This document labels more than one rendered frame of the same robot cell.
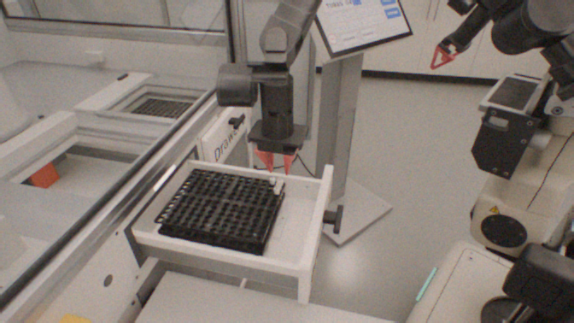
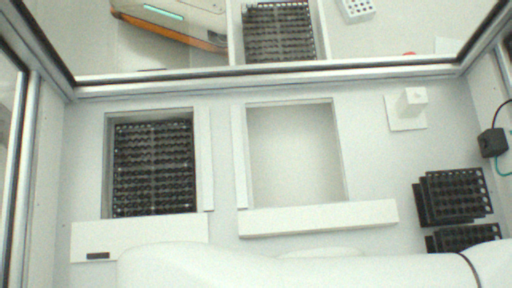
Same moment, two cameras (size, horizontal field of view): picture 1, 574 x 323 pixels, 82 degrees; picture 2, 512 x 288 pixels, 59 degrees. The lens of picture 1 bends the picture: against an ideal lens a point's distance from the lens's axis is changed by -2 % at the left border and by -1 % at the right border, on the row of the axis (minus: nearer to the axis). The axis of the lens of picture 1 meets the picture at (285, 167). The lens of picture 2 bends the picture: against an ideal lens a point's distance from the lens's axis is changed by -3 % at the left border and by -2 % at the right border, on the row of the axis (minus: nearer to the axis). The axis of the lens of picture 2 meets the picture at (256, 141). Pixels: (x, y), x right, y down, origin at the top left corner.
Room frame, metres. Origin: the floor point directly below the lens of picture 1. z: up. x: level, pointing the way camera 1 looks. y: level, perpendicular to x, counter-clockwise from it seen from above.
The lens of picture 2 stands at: (0.80, 0.74, 1.89)
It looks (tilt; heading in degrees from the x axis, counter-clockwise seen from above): 68 degrees down; 248
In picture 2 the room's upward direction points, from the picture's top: 3 degrees clockwise
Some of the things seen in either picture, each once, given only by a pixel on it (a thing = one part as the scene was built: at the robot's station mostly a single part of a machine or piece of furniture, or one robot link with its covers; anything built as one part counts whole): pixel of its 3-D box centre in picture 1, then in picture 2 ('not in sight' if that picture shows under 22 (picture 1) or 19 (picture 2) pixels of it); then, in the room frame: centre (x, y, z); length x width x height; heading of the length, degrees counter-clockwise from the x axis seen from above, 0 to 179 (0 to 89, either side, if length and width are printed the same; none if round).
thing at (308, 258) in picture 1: (318, 226); not in sight; (0.47, -0.07, 0.87); 0.29 x 0.02 x 0.11; 166
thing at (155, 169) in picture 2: not in sight; (155, 171); (0.90, 0.36, 0.87); 0.22 x 0.18 x 0.06; 76
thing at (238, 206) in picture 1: (225, 211); not in sight; (0.51, 0.13, 0.87); 0.22 x 0.18 x 0.06; 76
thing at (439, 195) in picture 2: not in sight; (450, 198); (0.34, 0.65, 0.99); 0.12 x 0.09 x 0.09; 166
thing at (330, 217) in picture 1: (332, 217); not in sight; (0.46, -0.09, 0.91); 0.07 x 0.04 x 0.01; 166
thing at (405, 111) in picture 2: not in sight; (411, 102); (0.32, 0.43, 1.00); 0.09 x 0.08 x 0.10; 76
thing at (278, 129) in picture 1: (278, 122); not in sight; (0.53, 0.01, 1.08); 0.10 x 0.07 x 0.07; 75
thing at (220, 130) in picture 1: (227, 129); not in sight; (0.85, 0.17, 0.87); 0.29 x 0.02 x 0.11; 166
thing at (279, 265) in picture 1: (221, 212); not in sight; (0.52, 0.14, 0.86); 0.40 x 0.26 x 0.06; 76
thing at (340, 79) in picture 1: (343, 130); not in sight; (1.46, -0.30, 0.51); 0.50 x 0.45 x 1.02; 39
